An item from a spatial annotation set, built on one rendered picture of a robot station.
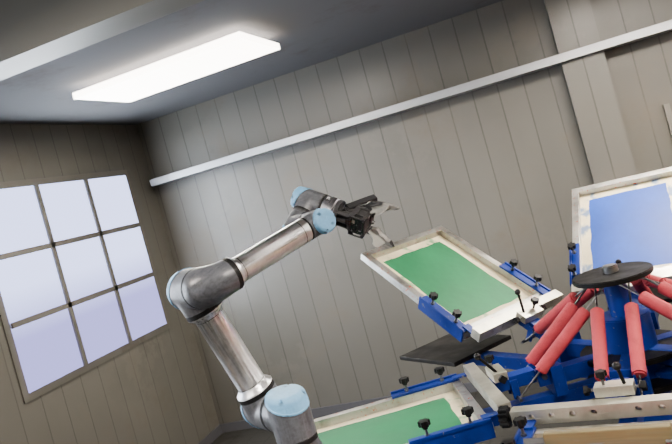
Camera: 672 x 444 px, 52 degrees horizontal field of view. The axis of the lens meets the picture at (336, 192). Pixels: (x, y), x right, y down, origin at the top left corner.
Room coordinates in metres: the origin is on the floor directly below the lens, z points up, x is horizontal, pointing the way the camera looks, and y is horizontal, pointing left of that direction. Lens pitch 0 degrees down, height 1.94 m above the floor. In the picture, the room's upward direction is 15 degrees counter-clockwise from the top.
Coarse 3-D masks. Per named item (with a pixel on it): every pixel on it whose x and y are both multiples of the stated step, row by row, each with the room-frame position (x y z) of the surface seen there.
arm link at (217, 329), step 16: (176, 272) 1.97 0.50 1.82; (176, 288) 1.89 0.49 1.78; (176, 304) 1.93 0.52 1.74; (192, 320) 1.92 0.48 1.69; (208, 320) 1.92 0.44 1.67; (224, 320) 1.95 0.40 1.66; (208, 336) 1.94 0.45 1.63; (224, 336) 1.94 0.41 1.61; (224, 352) 1.94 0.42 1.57; (240, 352) 1.96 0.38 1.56; (224, 368) 1.97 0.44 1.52; (240, 368) 1.95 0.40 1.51; (256, 368) 1.98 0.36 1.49; (240, 384) 1.96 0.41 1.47; (256, 384) 1.97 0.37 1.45; (272, 384) 1.99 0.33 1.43; (240, 400) 1.97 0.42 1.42; (256, 400) 1.95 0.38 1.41; (256, 416) 1.95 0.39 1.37
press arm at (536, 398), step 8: (568, 384) 2.74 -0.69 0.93; (576, 384) 2.72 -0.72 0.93; (584, 384) 2.70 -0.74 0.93; (592, 384) 2.69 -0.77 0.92; (544, 392) 2.73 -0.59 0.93; (576, 392) 2.69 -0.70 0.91; (592, 392) 2.69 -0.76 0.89; (512, 400) 2.74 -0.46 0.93; (528, 400) 2.69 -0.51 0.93; (536, 400) 2.69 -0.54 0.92; (544, 400) 2.69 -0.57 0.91; (552, 400) 2.69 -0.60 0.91; (560, 400) 2.69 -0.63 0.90; (568, 400) 2.69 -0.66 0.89; (576, 400) 2.69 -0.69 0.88; (488, 408) 2.72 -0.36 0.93; (496, 424) 2.68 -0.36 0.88
